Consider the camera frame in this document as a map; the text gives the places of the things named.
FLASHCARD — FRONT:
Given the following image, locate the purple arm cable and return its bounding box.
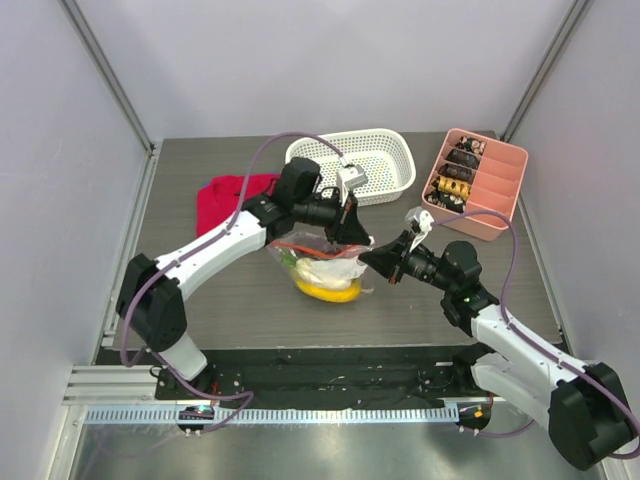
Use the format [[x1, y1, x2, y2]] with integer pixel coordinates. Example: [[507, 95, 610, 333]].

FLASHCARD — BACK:
[[429, 209, 640, 461], [119, 131, 351, 436]]

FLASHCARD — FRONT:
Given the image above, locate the white fake radish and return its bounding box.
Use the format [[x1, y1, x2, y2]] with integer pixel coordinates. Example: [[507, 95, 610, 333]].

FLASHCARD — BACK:
[[294, 257, 367, 290]]

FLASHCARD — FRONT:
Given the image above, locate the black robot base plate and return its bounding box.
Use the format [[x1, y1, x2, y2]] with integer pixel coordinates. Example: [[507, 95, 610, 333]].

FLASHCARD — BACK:
[[154, 344, 511, 409]]

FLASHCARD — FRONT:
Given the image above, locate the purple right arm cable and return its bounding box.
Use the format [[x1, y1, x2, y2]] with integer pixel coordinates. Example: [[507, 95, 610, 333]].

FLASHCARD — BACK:
[[429, 209, 640, 461]]

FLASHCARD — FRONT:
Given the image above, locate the white perforated plastic basket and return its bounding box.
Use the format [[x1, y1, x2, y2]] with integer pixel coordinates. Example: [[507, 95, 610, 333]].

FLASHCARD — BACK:
[[285, 128, 416, 206]]

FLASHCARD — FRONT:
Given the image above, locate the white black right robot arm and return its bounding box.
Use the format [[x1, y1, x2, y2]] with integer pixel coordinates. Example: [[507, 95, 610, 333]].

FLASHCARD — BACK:
[[359, 230, 639, 471]]

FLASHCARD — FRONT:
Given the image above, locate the white slotted cable duct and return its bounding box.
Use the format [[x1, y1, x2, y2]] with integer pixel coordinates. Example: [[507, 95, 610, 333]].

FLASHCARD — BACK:
[[84, 404, 459, 426]]

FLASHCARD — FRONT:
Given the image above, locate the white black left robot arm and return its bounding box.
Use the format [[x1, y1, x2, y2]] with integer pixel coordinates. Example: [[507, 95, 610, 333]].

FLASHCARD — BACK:
[[116, 157, 371, 399]]

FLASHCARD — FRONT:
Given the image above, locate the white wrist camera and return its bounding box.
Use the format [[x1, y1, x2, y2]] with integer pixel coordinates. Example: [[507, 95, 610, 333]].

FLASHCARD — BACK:
[[405, 206, 434, 252], [336, 164, 368, 191]]

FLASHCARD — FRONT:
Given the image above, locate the pink divided organizer tray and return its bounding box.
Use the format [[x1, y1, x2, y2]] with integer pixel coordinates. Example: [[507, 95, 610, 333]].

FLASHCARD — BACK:
[[422, 128, 529, 241]]

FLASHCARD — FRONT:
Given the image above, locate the red folded cloth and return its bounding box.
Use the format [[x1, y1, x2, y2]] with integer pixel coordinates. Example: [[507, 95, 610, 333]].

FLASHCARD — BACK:
[[195, 173, 280, 237]]

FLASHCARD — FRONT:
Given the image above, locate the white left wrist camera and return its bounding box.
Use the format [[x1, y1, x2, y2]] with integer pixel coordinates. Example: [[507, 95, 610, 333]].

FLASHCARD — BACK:
[[336, 164, 368, 191]]

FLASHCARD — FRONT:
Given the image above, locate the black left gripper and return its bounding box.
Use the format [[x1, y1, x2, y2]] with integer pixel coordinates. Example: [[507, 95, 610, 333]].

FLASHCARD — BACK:
[[293, 187, 369, 245]]

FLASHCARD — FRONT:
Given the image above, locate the yellow fake banana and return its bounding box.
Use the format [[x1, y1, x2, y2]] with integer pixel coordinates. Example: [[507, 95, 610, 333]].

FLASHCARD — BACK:
[[296, 280, 362, 304]]

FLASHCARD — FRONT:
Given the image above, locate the clear zip top bag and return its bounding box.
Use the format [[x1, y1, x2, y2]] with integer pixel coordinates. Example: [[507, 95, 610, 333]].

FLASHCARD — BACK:
[[267, 231, 373, 304]]

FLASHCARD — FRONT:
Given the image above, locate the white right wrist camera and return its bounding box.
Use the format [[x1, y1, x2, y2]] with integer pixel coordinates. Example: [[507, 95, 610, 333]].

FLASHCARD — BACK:
[[405, 206, 434, 252]]

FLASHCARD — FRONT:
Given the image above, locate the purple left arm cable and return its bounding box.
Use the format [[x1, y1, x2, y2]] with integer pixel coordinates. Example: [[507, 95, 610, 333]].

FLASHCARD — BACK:
[[119, 131, 351, 436]]

